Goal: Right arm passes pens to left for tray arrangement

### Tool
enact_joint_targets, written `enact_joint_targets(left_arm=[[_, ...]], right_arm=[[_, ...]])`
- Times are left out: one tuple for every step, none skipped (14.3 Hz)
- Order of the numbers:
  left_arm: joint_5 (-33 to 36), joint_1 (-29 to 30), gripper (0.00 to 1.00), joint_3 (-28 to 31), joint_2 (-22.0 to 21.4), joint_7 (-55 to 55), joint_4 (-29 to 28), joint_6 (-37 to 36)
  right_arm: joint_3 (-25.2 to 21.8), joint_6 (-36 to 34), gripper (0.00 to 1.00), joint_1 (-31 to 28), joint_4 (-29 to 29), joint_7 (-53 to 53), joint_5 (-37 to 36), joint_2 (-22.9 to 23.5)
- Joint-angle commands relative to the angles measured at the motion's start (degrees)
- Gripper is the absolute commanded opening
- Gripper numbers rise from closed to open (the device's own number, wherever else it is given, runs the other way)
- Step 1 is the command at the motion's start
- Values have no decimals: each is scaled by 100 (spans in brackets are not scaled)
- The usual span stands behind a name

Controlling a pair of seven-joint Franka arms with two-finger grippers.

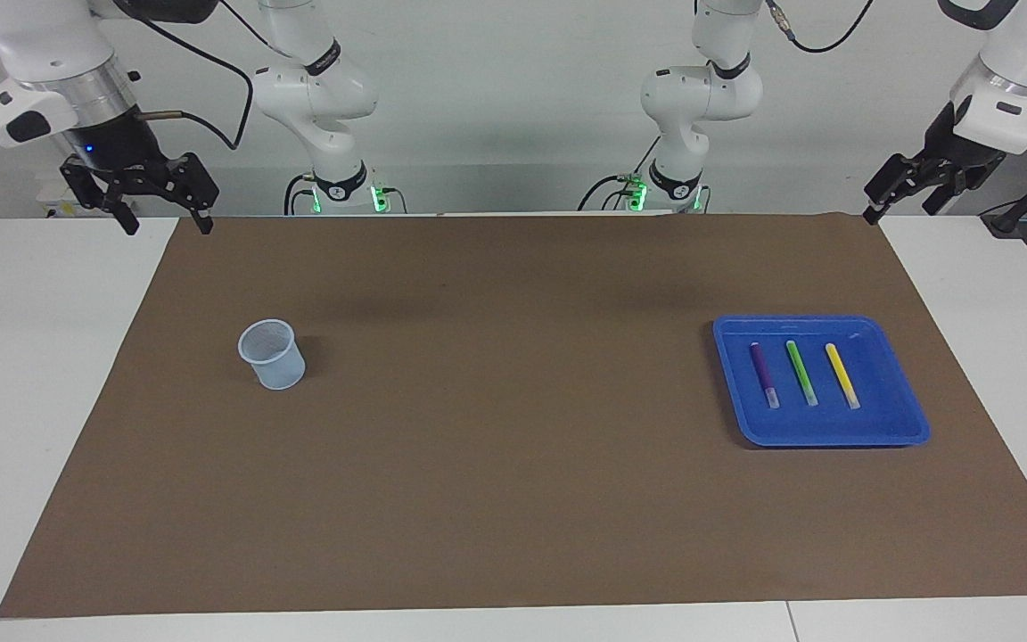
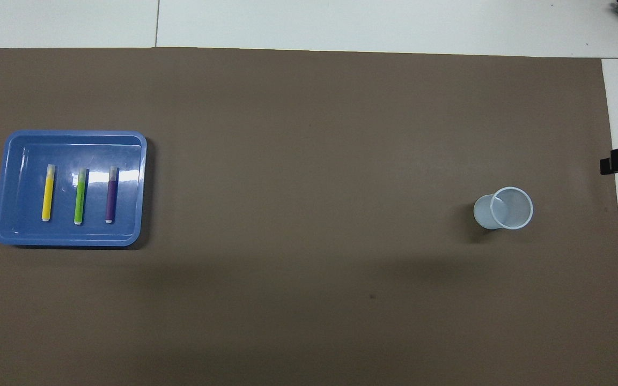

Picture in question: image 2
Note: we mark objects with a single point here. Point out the yellow pen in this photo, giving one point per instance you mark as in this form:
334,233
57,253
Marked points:
48,195

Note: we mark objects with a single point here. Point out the green pen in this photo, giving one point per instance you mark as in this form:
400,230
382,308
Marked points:
80,198

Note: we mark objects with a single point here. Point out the purple pen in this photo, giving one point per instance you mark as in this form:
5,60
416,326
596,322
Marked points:
111,197

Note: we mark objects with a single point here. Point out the blue plastic tray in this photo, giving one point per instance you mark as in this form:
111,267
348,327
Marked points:
19,230

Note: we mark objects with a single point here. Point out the clear plastic cup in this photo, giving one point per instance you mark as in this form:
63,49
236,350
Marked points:
483,212

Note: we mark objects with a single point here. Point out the brown table mat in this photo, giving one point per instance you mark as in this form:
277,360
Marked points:
309,295

